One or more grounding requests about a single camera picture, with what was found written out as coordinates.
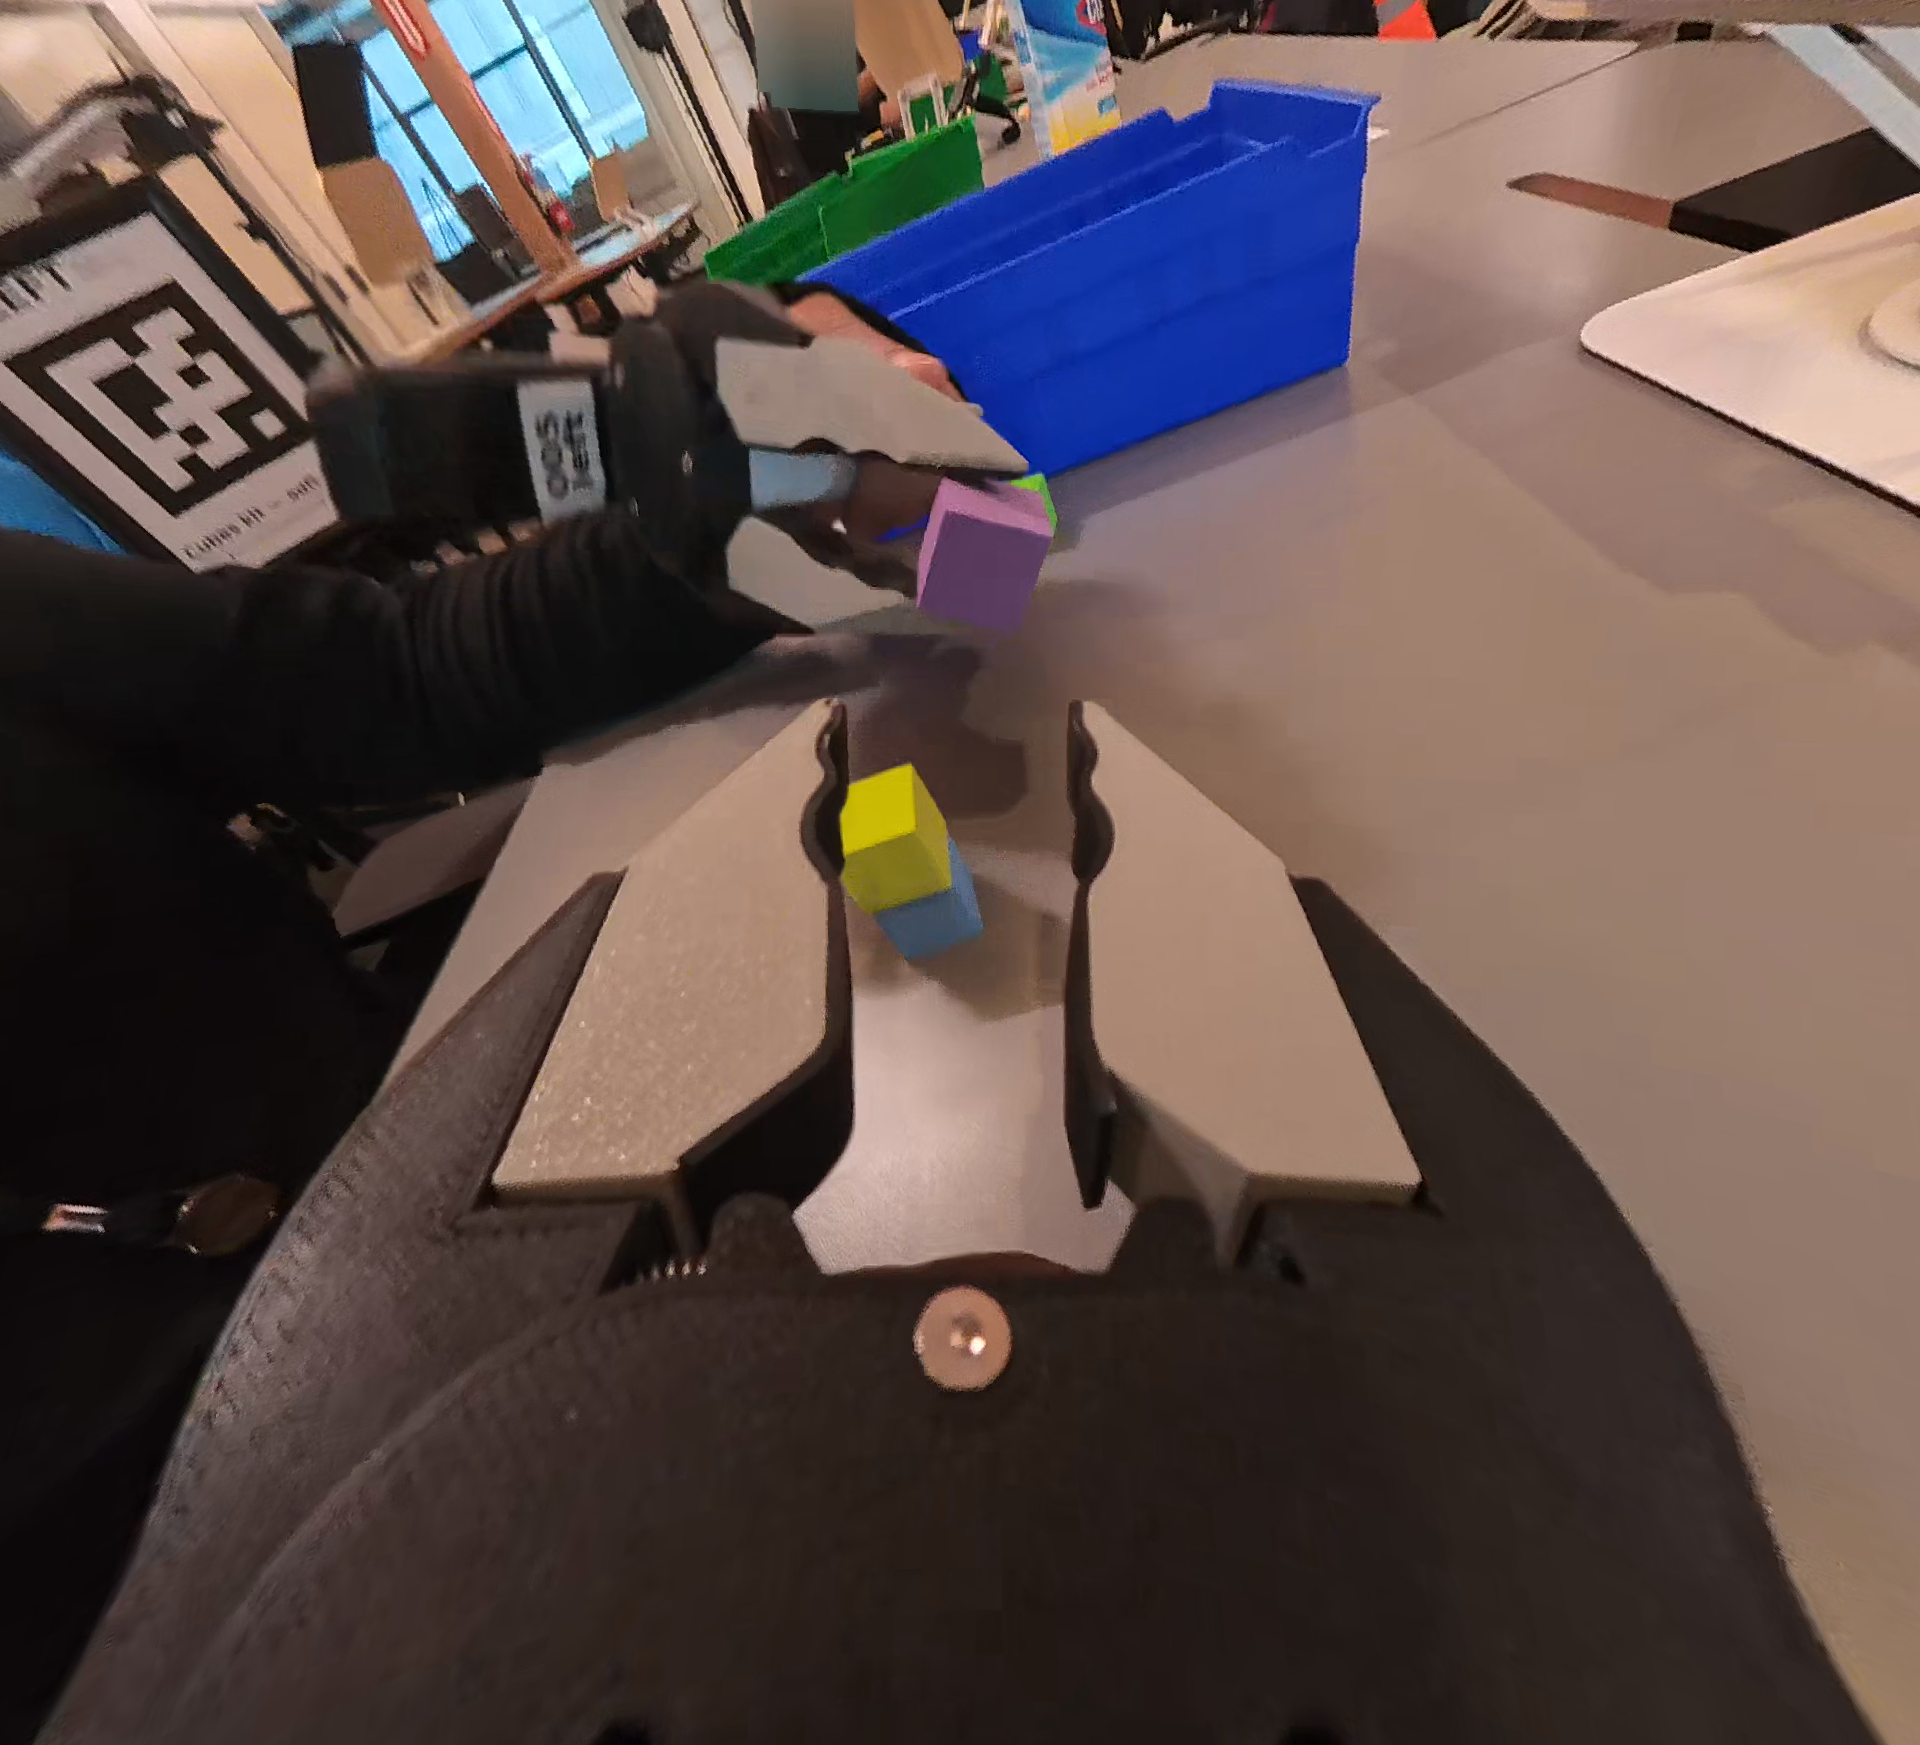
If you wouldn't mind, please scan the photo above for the person's left hand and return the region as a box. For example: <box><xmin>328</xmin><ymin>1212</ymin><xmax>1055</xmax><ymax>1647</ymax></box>
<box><xmin>776</xmin><ymin>286</ymin><xmax>966</xmax><ymax>577</ymax></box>

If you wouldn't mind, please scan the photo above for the blue plastic bin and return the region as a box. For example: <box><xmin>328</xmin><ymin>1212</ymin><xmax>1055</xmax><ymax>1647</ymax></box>
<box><xmin>797</xmin><ymin>80</ymin><xmax>1382</xmax><ymax>479</ymax></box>

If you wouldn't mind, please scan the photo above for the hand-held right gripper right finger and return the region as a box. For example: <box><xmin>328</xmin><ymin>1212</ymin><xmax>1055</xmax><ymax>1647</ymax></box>
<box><xmin>1057</xmin><ymin>698</ymin><xmax>1428</xmax><ymax>1267</ymax></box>

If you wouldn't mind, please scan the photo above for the black wall panel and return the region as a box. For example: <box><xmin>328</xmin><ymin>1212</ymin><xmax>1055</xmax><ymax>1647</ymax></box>
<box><xmin>291</xmin><ymin>39</ymin><xmax>378</xmax><ymax>168</ymax></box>

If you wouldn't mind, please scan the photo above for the person's left forearm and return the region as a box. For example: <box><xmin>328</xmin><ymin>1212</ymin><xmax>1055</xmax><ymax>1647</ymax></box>
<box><xmin>0</xmin><ymin>506</ymin><xmax>819</xmax><ymax>816</ymax></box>

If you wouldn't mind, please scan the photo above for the white wipes canister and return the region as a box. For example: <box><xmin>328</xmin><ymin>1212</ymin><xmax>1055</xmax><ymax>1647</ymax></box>
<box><xmin>996</xmin><ymin>0</ymin><xmax>1124</xmax><ymax>161</ymax></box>

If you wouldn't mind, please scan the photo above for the white document stand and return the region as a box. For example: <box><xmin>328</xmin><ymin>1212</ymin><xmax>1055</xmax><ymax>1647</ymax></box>
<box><xmin>1514</xmin><ymin>0</ymin><xmax>1920</xmax><ymax>516</ymax></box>

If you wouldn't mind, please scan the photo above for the green plastic bin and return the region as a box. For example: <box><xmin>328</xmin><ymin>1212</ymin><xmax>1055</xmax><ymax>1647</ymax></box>
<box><xmin>704</xmin><ymin>112</ymin><xmax>983</xmax><ymax>285</ymax></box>

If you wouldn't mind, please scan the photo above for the light blue foam cube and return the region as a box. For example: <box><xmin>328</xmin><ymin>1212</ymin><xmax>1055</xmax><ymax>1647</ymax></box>
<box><xmin>872</xmin><ymin>837</ymin><xmax>985</xmax><ymax>962</ymax></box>

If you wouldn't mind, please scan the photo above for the yellow foam cube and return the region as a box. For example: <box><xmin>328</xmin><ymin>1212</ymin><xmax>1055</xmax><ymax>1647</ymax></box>
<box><xmin>835</xmin><ymin>765</ymin><xmax>955</xmax><ymax>914</ymax></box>

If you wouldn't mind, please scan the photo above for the grey chair armrest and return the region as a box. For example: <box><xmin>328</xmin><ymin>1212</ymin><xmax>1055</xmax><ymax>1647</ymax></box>
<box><xmin>336</xmin><ymin>784</ymin><xmax>533</xmax><ymax>945</ymax></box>

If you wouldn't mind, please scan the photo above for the wooden background desk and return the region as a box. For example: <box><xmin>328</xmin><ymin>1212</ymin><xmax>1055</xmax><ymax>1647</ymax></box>
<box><xmin>434</xmin><ymin>201</ymin><xmax>708</xmax><ymax>336</ymax></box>

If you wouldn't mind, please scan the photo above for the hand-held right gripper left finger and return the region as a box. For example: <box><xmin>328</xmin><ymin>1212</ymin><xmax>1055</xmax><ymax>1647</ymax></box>
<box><xmin>486</xmin><ymin>698</ymin><xmax>860</xmax><ymax>1252</ymax></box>

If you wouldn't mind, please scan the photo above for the tan chair back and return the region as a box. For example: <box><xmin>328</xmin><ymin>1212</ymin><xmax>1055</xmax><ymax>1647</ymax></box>
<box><xmin>322</xmin><ymin>159</ymin><xmax>438</xmax><ymax>276</ymax></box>
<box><xmin>846</xmin><ymin>0</ymin><xmax>961</xmax><ymax>97</ymax></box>

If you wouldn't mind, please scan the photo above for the purple foam cube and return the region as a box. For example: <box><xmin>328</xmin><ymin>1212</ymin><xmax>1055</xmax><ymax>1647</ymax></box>
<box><xmin>913</xmin><ymin>476</ymin><xmax>1055</xmax><ymax>635</ymax></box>

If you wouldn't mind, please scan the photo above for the blue fabric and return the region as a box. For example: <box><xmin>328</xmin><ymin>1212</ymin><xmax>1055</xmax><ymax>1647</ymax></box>
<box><xmin>0</xmin><ymin>446</ymin><xmax>129</xmax><ymax>556</ymax></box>

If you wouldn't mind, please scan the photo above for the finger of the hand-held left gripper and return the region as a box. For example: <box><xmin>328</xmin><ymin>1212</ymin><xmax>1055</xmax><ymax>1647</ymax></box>
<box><xmin>713</xmin><ymin>339</ymin><xmax>1033</xmax><ymax>514</ymax></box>

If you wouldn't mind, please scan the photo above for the black framed marker sign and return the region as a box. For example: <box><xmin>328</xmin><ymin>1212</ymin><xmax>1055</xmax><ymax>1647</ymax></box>
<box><xmin>0</xmin><ymin>176</ymin><xmax>343</xmax><ymax>572</ymax></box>

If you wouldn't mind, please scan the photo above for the black light on tripod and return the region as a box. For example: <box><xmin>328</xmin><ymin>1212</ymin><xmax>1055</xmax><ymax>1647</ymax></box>
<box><xmin>81</xmin><ymin>73</ymin><xmax>323</xmax><ymax>322</ymax></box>

